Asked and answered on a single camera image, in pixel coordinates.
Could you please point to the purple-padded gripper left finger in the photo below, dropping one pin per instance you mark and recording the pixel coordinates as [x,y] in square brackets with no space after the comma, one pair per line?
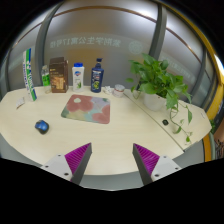
[70,166]

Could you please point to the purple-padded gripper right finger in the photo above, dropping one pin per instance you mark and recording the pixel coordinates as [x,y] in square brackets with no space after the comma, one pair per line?
[151,166]

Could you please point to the blue black computer mouse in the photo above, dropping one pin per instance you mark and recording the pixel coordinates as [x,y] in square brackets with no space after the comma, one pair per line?
[42,126]

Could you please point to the floral pastel mouse pad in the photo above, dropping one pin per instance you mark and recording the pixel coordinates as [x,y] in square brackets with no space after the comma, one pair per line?
[87,108]

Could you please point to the small black desk grommet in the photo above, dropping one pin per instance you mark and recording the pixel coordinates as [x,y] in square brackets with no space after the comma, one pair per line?
[165,122]

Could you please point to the white plant pot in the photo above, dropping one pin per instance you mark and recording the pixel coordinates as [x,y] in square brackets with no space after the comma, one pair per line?
[153,101]

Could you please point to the small white packet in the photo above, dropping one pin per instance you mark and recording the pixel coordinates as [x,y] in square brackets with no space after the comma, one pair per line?
[20,102]

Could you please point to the small white wrapped item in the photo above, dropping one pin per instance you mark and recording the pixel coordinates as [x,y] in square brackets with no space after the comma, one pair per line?
[108,90]

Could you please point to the green pothos plant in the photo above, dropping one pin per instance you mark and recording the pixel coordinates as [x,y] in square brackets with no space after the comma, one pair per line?
[153,79]

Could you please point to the clear green-label bottle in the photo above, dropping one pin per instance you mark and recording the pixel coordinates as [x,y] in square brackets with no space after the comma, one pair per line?
[46,79]

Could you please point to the white pump bottle blue cap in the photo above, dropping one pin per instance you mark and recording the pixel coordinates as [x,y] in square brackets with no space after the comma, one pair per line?
[78,76]

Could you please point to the dark blue shampoo bottle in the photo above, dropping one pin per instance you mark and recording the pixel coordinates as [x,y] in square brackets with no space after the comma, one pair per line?
[97,76]

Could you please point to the brown carton box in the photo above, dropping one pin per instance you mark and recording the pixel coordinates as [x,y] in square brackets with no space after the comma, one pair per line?
[58,69]

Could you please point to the green white tall box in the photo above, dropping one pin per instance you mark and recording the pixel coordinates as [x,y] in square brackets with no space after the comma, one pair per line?
[27,75]

